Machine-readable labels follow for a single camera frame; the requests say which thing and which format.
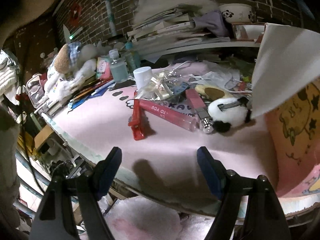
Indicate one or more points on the pink translucent rectangular tube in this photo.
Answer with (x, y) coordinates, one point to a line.
(179, 119)

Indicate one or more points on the yellow brown plush toy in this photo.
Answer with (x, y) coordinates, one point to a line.
(212, 92)

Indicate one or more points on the stack of books and papers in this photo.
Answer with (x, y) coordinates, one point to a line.
(154, 30)

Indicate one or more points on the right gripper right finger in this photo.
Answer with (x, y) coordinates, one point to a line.
(213, 171)

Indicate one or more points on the red hair clip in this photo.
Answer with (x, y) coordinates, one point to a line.
(135, 122)

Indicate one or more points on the plush dog with plaid ear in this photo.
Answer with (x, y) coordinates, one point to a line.
(70, 69)

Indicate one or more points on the clear bottle pale liquid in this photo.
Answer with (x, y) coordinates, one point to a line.
(118, 67)

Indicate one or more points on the pink desk mat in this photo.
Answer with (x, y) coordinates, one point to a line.
(163, 166)

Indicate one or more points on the panda ceramic bowl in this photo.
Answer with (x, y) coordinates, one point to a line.
(237, 13)

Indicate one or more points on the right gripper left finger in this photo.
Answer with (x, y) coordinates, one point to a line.
(105, 172)

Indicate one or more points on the purple cloth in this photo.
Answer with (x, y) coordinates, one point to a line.
(213, 21)

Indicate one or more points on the white pen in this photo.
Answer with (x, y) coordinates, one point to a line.
(101, 88)

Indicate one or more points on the dark pink lipstick box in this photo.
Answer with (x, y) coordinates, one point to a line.
(200, 110)

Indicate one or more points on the teal capped clear bottle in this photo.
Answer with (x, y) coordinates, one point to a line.
(131, 57)

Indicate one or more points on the white cylindrical container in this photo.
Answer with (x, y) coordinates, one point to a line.
(142, 76)

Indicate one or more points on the panda plush keychain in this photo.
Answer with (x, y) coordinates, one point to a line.
(229, 113)

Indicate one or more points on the pink tissue packet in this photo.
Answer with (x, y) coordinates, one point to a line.
(103, 68)

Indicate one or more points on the ribbon bows in plastic bag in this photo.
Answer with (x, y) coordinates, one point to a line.
(165, 86)

